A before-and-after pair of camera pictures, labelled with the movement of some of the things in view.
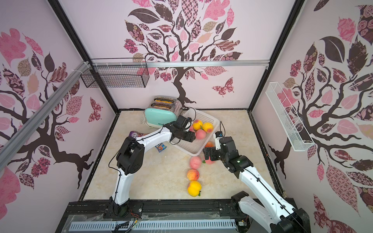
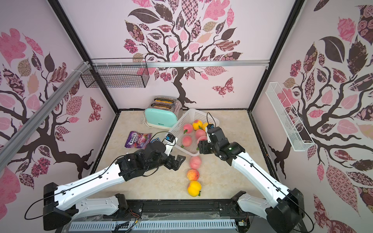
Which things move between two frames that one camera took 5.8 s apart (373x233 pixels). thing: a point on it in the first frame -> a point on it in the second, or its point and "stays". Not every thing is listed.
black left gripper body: x=186 y=136 -> x=153 y=164
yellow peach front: x=194 y=188 stays
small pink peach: x=200 y=134 stays
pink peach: x=194 y=162 stays
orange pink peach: x=193 y=174 stays
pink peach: x=209 y=161 -> x=202 y=138
